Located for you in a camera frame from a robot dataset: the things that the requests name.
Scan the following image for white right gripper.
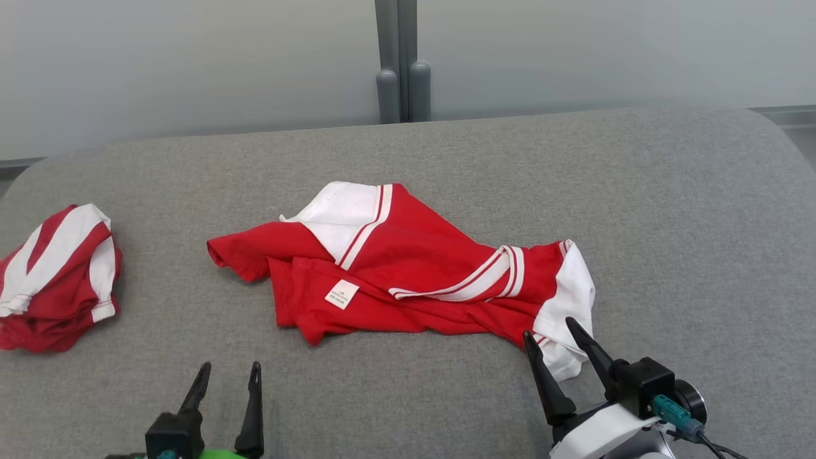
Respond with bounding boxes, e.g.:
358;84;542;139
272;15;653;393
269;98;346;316
523;317;676;459

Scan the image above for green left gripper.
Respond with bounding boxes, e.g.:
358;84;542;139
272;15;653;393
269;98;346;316
177;361;265;459

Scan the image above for red and white shorts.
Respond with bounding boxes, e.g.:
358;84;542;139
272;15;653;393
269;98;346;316
0;203;123;353

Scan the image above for red and white basketball jersey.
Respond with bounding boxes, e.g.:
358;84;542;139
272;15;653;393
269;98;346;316
206;181;597;383

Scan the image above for teal right camera connector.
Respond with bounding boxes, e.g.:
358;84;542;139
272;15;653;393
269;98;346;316
652;394;705;442

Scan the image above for thin black right cable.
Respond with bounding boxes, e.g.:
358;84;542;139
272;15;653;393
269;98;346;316
697;433;750;459

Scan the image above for grey partition base rail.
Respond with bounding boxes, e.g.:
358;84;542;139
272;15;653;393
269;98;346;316
0;157;47;180
749;104;816;128

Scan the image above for grey partition post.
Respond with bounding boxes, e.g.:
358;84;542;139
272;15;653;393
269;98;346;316
374;0;402;124
397;0;432;122

